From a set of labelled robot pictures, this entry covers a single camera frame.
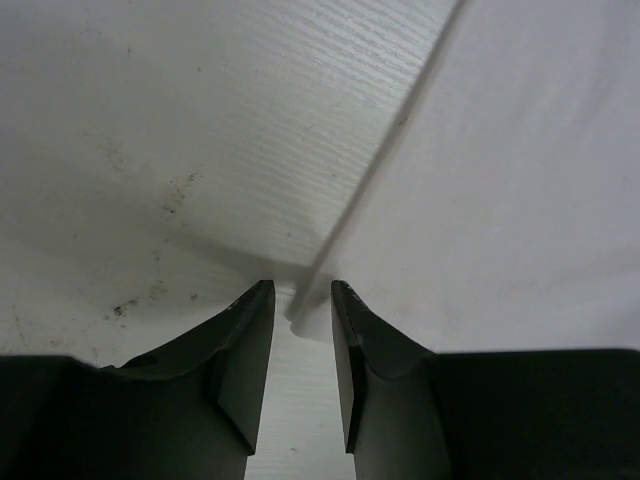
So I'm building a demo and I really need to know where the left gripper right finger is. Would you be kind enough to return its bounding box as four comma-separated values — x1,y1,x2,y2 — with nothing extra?
331,280,639,479

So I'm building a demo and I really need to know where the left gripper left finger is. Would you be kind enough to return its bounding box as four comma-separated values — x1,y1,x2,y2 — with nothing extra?
1,280,275,479

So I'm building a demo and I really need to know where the white tank top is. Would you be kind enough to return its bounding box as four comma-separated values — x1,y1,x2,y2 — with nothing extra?
287,1,639,351

